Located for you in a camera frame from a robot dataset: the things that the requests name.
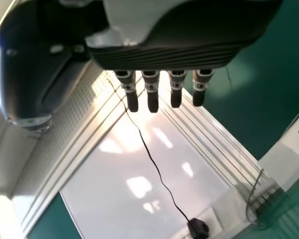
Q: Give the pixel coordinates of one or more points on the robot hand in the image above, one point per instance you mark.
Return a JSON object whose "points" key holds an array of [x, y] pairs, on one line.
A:
{"points": [[164, 42]]}

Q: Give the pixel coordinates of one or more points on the white socket strip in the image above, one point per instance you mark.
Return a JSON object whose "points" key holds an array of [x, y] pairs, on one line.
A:
{"points": [[296, 134]]}

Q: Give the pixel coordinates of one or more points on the small black adapter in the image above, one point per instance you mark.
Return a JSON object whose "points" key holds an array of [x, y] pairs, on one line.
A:
{"points": [[198, 227]]}

